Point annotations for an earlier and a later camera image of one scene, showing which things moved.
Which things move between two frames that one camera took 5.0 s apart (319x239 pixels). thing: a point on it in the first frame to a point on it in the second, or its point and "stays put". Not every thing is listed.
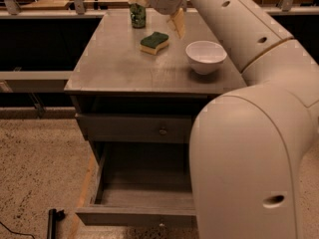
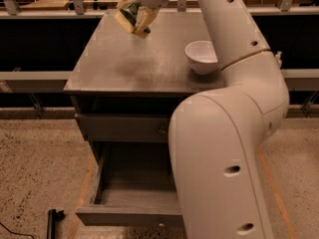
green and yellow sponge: [150, 44] to [131, 12]
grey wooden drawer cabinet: [137, 92] stays put
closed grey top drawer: [137, 128] stays put
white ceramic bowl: [205, 56] stays put
